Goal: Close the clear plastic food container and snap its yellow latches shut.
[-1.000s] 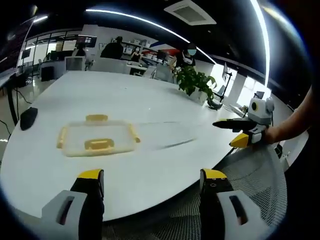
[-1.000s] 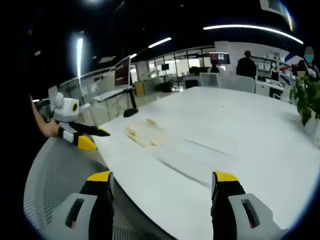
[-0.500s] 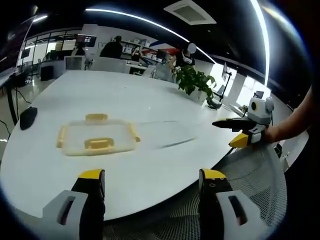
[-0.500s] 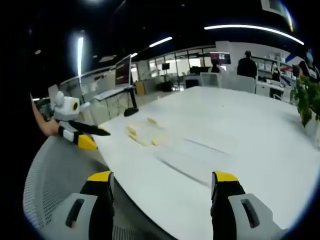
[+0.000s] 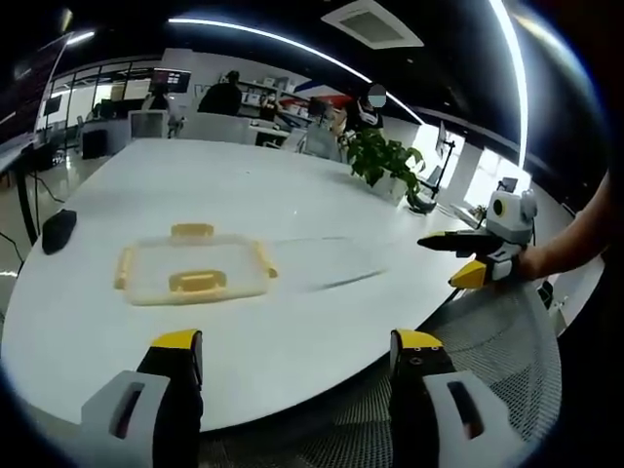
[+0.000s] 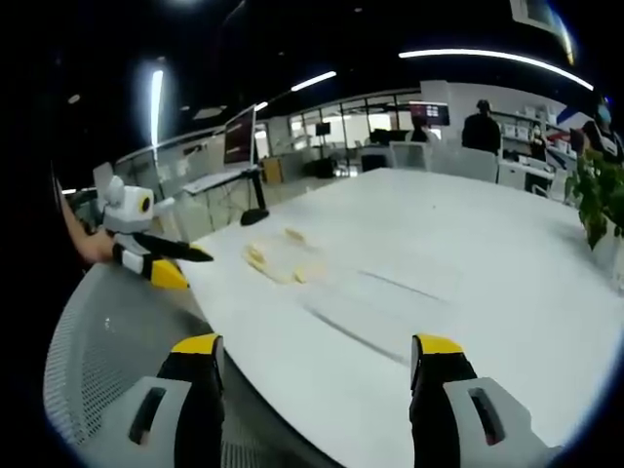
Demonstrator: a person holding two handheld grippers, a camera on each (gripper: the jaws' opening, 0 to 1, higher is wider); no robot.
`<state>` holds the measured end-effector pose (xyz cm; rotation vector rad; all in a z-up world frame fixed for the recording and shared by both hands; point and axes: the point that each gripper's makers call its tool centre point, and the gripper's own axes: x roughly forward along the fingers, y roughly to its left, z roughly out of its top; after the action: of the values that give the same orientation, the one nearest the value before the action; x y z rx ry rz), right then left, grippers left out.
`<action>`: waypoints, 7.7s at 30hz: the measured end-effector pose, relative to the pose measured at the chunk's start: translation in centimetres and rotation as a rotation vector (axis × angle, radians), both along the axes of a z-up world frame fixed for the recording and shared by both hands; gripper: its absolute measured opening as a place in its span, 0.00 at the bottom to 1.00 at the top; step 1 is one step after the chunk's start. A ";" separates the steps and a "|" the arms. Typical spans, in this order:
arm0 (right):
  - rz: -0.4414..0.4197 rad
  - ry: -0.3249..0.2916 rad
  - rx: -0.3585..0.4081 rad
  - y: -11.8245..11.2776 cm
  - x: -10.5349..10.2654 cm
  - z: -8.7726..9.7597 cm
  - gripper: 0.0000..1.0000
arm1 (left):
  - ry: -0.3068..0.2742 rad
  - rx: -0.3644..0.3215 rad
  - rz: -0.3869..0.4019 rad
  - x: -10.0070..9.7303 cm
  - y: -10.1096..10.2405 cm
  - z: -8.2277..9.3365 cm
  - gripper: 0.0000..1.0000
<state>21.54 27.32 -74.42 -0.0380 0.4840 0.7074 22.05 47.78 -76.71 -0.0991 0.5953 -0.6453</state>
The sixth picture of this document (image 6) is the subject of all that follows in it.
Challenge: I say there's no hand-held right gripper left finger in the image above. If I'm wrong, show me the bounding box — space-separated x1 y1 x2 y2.
80 332 228 468

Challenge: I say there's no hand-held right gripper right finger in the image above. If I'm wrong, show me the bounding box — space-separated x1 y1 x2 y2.
408 332 563 468

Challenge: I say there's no beige plastic buckle part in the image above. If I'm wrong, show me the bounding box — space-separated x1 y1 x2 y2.
243 242 269 272

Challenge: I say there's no person's left hand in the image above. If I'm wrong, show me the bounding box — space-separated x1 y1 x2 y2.
77 224 118 267

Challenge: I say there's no grey mesh office chair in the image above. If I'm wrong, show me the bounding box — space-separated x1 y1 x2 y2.
42 261 342 468

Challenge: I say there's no white office desk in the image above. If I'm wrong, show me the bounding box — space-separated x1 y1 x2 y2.
181 166 262 197

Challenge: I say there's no long ceiling light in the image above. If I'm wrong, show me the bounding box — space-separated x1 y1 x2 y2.
290 70 338 93
398 48 596 93
149 69 165 148

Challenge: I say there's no cardboard box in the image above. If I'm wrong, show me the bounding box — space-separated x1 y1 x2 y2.
262 156 284 185

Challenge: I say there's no computer monitor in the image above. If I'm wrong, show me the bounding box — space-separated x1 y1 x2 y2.
223 103 258 170

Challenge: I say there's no white office chair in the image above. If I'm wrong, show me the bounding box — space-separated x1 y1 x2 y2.
456 145 500 185
388 140 434 173

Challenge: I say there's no green potted plant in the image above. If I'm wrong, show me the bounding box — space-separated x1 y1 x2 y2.
564 143 624 251

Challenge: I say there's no white storage shelf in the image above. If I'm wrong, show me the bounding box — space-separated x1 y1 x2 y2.
491 107 558 153

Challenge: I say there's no wall screen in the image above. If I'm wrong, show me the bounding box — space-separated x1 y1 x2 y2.
409 101 451 126

